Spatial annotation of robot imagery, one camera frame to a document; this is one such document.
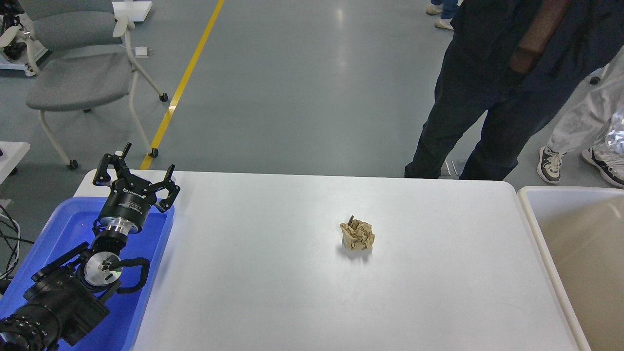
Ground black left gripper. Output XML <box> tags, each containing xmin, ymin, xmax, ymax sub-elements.
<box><xmin>92</xmin><ymin>143</ymin><xmax>180</xmax><ymax>234</ymax></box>

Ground silver foil bag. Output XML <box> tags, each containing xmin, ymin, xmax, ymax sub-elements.
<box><xmin>595</xmin><ymin>106</ymin><xmax>624</xmax><ymax>179</ymax></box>

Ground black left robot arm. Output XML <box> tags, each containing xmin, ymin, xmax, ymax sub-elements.
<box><xmin>1</xmin><ymin>143</ymin><xmax>180</xmax><ymax>351</ymax></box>

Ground blue plastic tray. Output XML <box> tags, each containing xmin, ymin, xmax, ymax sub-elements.
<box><xmin>0</xmin><ymin>196</ymin><xmax>175</xmax><ymax>351</ymax></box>

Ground white side table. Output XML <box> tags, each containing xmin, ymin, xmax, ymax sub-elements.
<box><xmin>0</xmin><ymin>141</ymin><xmax>30</xmax><ymax>184</ymax></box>

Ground grey office chair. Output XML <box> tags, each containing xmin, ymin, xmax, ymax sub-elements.
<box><xmin>1</xmin><ymin>0</ymin><xmax>169</xmax><ymax>169</ymax></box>

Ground white equipment base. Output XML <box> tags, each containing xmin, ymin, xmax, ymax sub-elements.
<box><xmin>0</xmin><ymin>0</ymin><xmax>36</xmax><ymax>77</ymax></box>

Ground crumpled brown paper ball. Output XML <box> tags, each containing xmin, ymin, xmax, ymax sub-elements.
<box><xmin>339</xmin><ymin>215</ymin><xmax>376</xmax><ymax>251</ymax></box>

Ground distant person's feet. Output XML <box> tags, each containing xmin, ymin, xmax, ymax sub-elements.
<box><xmin>426</xmin><ymin>0</ymin><xmax>459</xmax><ymax>31</ymax></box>

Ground person in dark clothes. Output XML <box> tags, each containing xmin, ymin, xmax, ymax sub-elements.
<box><xmin>404</xmin><ymin>0</ymin><xmax>624</xmax><ymax>181</ymax></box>

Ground beige plastic bin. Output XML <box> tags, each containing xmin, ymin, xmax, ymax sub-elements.
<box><xmin>518</xmin><ymin>186</ymin><xmax>624</xmax><ymax>351</ymax></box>

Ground person in white trousers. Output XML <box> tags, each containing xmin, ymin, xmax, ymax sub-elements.
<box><xmin>536</xmin><ymin>49</ymin><xmax>623</xmax><ymax>188</ymax></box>

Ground black cables on floor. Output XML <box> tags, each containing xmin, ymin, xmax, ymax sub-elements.
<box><xmin>0</xmin><ymin>202</ymin><xmax>35</xmax><ymax>295</ymax></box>

